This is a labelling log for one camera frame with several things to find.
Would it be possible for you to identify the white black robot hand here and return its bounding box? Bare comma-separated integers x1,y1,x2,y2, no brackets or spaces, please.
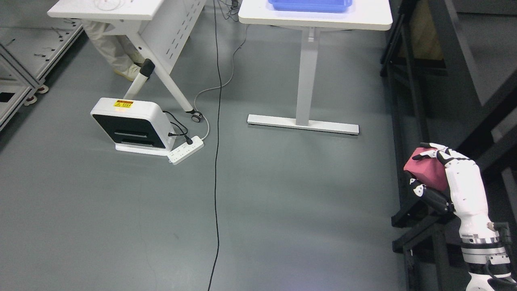
406,143,499,240

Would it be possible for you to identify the pink foam block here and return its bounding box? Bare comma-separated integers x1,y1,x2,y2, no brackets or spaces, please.
403,157,448,192

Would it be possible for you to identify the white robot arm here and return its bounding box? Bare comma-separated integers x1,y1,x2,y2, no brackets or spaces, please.
460,237,516,291

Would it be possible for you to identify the black metal shelf unit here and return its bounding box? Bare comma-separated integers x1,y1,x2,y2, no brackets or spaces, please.
380,0,516,291

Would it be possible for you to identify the blue plastic tray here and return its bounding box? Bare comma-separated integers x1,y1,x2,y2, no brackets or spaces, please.
268,0,354,13

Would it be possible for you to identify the white desk with leg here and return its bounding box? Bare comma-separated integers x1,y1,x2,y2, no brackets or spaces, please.
238,0,393,135

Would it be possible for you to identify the white power strip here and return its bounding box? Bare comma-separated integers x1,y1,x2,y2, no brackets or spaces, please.
167,136,204,164

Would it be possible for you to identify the white black floor device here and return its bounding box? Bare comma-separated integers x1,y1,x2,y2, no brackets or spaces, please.
90,59,177,156

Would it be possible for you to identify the white folding table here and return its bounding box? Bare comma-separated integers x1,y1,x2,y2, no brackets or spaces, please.
47,0,206,123

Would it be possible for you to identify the person in beige clothes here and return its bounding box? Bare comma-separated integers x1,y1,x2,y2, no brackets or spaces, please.
81,19,145,82

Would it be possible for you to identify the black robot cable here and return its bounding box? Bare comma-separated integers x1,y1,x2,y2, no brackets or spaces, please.
485,221,517,283

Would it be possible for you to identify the long black floor cable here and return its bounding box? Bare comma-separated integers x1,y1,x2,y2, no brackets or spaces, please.
207,0,223,291

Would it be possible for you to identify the aluminium frame cart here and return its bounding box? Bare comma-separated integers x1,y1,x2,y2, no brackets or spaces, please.
0,23,83,129

